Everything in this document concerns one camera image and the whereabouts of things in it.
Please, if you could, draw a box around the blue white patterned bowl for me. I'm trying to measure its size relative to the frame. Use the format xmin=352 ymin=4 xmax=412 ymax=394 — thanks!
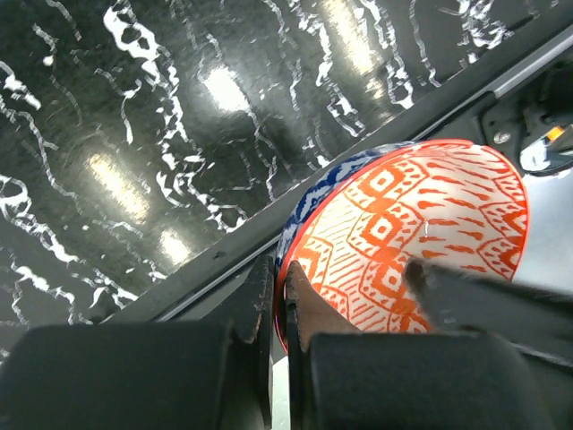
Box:
xmin=274 ymin=139 xmax=529 ymax=340

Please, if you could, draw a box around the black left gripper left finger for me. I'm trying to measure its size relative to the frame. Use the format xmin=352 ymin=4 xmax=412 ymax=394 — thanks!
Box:
xmin=1 ymin=255 xmax=274 ymax=429

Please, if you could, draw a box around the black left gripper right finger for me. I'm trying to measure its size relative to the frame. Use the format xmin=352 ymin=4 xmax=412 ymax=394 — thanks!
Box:
xmin=284 ymin=259 xmax=572 ymax=429

